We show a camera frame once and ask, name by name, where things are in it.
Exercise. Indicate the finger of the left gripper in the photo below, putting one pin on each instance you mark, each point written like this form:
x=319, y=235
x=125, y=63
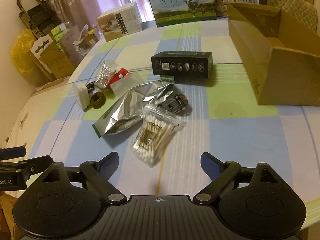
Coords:
x=29, y=166
x=12, y=153

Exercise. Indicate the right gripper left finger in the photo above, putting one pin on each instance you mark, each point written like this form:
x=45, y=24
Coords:
x=66, y=201

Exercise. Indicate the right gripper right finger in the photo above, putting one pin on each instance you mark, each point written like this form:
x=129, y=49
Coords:
x=250, y=202

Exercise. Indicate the silver foil pouch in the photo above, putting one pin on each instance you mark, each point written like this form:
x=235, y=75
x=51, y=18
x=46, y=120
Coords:
x=128, y=110

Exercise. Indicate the cotton swab bag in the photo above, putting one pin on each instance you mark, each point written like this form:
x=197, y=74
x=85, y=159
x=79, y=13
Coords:
x=158, y=129

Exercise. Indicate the red santa toy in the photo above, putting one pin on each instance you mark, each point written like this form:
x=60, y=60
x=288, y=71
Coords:
x=122, y=72

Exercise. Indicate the white plug adapter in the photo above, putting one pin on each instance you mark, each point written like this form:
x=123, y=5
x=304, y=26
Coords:
x=81, y=94

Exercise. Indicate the yellow plastic bag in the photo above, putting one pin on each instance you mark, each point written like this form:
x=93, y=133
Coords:
x=23, y=62

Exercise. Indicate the dark brown round object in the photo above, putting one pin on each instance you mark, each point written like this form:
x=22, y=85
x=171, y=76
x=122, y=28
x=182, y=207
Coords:
x=97, y=100

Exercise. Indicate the brown paper bag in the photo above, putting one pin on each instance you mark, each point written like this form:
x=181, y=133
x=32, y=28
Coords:
x=52, y=60

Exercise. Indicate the clear bag of screws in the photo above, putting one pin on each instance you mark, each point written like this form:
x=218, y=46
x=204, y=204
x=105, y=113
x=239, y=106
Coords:
x=106, y=71

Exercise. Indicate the grey toy car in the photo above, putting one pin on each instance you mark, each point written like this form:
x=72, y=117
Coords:
x=175, y=104

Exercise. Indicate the green tissue packs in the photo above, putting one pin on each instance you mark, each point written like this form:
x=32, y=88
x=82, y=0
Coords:
x=59, y=31

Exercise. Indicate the grey paper bag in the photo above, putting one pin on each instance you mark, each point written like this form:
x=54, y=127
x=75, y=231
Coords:
x=74, y=42

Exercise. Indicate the black folding cart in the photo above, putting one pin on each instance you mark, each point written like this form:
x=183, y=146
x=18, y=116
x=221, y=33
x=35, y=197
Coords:
x=41, y=19

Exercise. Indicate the checkered bed sheet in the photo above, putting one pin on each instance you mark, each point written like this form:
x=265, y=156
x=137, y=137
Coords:
x=221, y=117

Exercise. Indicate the brown cardboard box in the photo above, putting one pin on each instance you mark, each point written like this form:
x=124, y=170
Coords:
x=280, y=54

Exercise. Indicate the black product box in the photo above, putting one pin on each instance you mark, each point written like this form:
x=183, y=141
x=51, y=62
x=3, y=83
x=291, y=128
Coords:
x=182, y=63

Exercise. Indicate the white grey small box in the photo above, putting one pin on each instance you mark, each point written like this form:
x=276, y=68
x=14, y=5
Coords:
x=120, y=21

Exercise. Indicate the quilted beige chair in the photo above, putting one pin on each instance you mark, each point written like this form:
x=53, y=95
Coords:
x=301, y=10

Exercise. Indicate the light blue milk carton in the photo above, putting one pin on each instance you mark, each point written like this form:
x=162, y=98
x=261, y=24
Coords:
x=169, y=12

